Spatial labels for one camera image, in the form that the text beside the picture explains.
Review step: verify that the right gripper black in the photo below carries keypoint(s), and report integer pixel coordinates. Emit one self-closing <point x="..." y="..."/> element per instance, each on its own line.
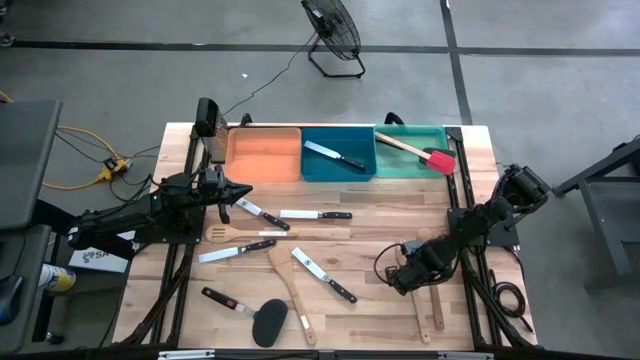
<point x="415" y="275"/>

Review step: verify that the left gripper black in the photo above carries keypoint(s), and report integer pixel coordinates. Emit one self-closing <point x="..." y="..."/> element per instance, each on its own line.
<point x="222" y="197"/>

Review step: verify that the plain wooden spoon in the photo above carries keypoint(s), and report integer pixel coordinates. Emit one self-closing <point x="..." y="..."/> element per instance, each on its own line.
<point x="422" y="325"/>
<point x="438" y="312"/>

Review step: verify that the slotted wooden spoon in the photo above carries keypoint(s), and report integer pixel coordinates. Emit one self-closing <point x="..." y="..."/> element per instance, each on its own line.
<point x="220" y="233"/>

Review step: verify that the wooden spatula with label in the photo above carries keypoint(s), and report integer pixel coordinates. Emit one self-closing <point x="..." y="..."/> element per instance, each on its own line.
<point x="280" y="260"/>

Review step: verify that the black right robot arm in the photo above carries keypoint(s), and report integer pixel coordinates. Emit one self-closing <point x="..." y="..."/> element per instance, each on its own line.
<point x="480" y="220"/>

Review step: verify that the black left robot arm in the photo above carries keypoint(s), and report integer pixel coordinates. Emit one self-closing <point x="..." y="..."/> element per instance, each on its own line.
<point x="125" y="217"/>

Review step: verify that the orange plastic bin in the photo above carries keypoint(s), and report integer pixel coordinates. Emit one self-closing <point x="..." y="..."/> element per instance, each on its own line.
<point x="262" y="155"/>

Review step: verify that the black table clamp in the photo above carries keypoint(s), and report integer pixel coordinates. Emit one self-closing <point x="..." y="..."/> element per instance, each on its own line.
<point x="395" y="117"/>
<point x="246" y="119"/>

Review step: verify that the blue plastic bin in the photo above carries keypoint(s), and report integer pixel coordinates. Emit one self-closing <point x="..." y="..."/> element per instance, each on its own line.
<point x="320" y="167"/>

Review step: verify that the teal plastic bin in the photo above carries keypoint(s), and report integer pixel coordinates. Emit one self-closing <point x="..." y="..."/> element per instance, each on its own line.
<point x="400" y="165"/>

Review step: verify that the white printed cardboard box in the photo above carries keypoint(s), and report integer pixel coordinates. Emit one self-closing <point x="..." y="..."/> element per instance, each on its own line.
<point x="100" y="260"/>

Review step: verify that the black floor fan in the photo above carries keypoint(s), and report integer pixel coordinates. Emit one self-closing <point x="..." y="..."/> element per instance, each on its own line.
<point x="332" y="25"/>

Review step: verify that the white and yellow can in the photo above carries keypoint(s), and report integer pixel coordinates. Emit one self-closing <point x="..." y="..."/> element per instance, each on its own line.
<point x="57" y="278"/>

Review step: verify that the black metal table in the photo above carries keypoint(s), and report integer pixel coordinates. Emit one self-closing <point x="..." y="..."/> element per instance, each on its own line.
<point x="600" y="169"/>

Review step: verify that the black desk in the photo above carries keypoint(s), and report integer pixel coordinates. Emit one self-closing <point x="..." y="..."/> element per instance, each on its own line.
<point x="25" y="160"/>

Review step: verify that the black side table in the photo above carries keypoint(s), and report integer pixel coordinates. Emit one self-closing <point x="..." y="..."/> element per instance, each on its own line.
<point x="30" y="250"/>

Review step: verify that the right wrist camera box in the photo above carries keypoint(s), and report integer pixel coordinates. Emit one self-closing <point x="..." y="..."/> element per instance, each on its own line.
<point x="414" y="247"/>

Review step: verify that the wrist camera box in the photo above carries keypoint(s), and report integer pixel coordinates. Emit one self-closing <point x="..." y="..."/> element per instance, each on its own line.
<point x="212" y="176"/>
<point x="414" y="247"/>

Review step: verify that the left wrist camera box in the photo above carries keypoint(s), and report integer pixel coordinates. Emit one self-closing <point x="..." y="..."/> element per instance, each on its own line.
<point x="212" y="176"/>

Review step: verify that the silver aluminium bracket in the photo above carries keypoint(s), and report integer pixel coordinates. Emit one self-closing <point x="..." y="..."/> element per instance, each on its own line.
<point x="186" y="355"/>
<point x="465" y="356"/>

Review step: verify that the black aluminium rig frame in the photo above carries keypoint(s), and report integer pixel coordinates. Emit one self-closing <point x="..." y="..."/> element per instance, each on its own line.
<point x="350" y="356"/>

